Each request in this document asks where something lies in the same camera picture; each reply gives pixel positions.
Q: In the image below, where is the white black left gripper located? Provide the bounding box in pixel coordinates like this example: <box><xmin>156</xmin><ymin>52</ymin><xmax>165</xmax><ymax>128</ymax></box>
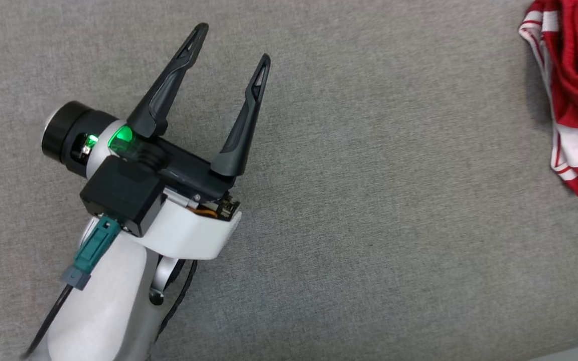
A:
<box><xmin>42</xmin><ymin>23</ymin><xmax>271</xmax><ymax>261</ymax></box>

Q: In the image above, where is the grey fabric sofa cushion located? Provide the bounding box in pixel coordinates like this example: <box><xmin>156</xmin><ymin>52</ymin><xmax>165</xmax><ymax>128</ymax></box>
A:
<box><xmin>0</xmin><ymin>0</ymin><xmax>578</xmax><ymax>361</ymax></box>

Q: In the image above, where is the thin black cable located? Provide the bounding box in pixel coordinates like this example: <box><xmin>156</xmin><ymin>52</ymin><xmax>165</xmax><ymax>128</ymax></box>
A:
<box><xmin>154</xmin><ymin>258</ymin><xmax>198</xmax><ymax>346</ymax></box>
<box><xmin>21</xmin><ymin>283</ymin><xmax>75</xmax><ymax>359</ymax></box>

